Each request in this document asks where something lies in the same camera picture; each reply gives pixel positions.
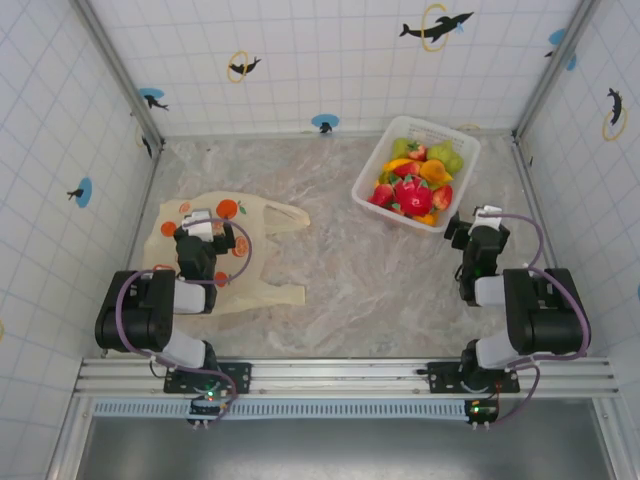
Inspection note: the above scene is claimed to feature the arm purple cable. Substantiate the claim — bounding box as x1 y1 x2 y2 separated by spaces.
492 212 592 427
115 215 253 427

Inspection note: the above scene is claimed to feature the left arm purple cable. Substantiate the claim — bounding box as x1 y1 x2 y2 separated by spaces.
115 215 253 427

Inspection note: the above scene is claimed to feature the blue circle seal sticker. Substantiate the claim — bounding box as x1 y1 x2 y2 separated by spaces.
544 28 579 71
67 177 94 208
138 87 170 112

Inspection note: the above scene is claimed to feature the orange yellow fake mango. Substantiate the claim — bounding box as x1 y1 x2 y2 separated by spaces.
418 159 454 184

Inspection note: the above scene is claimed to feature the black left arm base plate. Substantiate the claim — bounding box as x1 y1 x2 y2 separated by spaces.
163 360 253 396

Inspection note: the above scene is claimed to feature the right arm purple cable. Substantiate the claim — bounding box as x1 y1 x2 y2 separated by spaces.
492 212 592 427

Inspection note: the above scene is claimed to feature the aluminium corner post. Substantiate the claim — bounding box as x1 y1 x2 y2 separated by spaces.
73 0 166 151
512 0 600 142

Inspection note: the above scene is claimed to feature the aluminium mounting rail frame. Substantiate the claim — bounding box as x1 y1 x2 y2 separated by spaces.
73 356 620 400

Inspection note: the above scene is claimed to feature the green fake custard apple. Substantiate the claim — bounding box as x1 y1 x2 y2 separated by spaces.
427 140 459 164

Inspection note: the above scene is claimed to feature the white plastic basket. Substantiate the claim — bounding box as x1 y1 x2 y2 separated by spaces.
351 115 482 235

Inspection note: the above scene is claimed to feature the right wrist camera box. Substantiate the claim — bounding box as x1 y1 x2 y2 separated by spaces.
473 203 504 232

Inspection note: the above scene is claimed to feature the white slotted cable duct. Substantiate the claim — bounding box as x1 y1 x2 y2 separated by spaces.
91 398 600 420

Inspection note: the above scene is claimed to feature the cream orange-print plastic bag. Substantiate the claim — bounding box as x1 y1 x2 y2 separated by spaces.
142 191 312 317

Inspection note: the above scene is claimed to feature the seal yellow ring sticker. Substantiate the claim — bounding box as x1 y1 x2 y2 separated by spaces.
134 124 154 159
602 87 629 142

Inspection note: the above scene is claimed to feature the red fake dragon fruit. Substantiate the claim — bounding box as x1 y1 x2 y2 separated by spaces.
392 174 434 217

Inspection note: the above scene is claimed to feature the large dolphin yellow ring sticker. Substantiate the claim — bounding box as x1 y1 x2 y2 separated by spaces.
398 3 475 54

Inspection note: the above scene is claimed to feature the marbled plastic table cover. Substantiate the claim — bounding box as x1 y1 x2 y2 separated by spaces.
124 135 571 359

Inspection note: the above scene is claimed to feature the blue circle penguin sticker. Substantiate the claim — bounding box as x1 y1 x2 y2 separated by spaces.
310 113 340 135

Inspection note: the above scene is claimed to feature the small dolphin yellow ring sticker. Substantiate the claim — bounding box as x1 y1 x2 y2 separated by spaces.
227 49 263 84

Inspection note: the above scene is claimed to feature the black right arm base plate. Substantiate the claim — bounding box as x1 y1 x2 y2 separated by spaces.
426 360 521 395

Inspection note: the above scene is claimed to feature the grey metal panel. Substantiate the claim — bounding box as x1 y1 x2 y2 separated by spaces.
74 417 617 480

